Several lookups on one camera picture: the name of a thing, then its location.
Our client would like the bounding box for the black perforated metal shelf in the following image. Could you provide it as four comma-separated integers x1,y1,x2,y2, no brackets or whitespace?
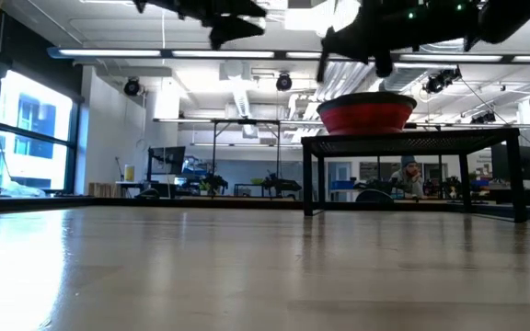
300,127,528,224

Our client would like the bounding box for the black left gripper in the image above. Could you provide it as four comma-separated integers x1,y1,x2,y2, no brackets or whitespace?
132,0,268,51

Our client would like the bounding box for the black computer monitor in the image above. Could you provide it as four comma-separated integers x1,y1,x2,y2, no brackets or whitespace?
146,145,188,177
490,144,530,182

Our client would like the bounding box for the large window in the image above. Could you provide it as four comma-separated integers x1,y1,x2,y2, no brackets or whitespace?
0,68,83,197

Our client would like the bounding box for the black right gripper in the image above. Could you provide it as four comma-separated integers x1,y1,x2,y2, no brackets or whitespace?
320,0,416,79

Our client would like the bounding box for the red collapsible colander grey rim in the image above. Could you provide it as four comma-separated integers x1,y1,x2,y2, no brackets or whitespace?
316,91,419,136

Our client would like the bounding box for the person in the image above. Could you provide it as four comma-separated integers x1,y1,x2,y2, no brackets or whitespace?
386,154,425,199

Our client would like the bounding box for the black background rig frame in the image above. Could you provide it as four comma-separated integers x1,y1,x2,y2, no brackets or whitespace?
211,118,282,180

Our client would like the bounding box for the black aluminium table frame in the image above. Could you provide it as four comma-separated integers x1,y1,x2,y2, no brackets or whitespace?
0,196,530,223

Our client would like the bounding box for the black ceiling spotlight cluster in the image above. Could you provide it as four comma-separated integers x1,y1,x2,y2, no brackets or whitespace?
423,66,463,96
469,110,498,125

